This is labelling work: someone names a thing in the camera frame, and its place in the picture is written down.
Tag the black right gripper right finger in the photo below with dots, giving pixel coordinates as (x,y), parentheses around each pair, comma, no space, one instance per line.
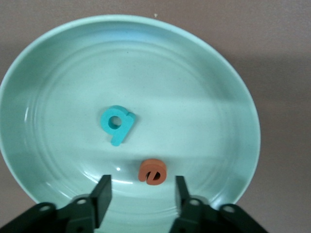
(182,201)

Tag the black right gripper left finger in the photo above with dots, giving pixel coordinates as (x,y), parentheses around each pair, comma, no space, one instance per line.
(102,199)

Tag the orange foam letter e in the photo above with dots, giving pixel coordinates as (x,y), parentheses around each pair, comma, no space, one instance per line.
(145,170)

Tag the teal foam letter q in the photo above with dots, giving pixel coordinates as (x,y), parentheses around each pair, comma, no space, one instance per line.
(120,136)

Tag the mint green plate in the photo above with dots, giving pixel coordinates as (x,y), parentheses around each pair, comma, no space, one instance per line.
(170,97)

